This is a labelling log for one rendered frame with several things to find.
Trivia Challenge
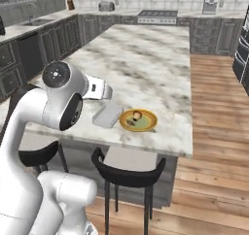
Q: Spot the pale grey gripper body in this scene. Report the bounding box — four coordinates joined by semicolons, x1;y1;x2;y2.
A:
91;102;125;129

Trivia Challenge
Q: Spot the yellow plate with green centre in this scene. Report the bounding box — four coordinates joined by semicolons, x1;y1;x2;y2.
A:
119;108;159;133

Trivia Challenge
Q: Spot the black bar stool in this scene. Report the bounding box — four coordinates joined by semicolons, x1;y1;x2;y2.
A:
90;147;167;235
18;140;70;176

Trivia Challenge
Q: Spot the dark grey cupboard run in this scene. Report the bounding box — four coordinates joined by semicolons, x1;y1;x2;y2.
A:
0;15;83;101
176;17;245;56
80;14;139;45

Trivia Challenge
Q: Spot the black dishwasher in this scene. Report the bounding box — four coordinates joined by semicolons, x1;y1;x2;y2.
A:
16;32;45;82

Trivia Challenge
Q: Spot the silver toaster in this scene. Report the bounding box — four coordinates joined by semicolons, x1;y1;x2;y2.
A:
97;1;116;13

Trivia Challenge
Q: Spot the steel hob range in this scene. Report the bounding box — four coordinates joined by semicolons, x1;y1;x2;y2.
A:
136;9;179;26

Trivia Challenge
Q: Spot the steel sink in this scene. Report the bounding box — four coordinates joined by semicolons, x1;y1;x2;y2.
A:
21;17;56;27

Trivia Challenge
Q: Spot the brown knife block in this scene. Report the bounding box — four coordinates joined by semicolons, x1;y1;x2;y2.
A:
65;0;77;12

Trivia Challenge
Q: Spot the steel tap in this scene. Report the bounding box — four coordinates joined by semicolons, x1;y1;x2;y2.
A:
25;2;40;21

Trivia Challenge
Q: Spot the black small appliance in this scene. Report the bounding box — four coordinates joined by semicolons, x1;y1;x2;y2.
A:
0;15;7;37

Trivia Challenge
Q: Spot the white coffee machine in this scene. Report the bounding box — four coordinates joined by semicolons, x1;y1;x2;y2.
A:
201;0;220;16

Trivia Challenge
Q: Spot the black wall oven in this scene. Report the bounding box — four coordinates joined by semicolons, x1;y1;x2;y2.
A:
231;5;249;97

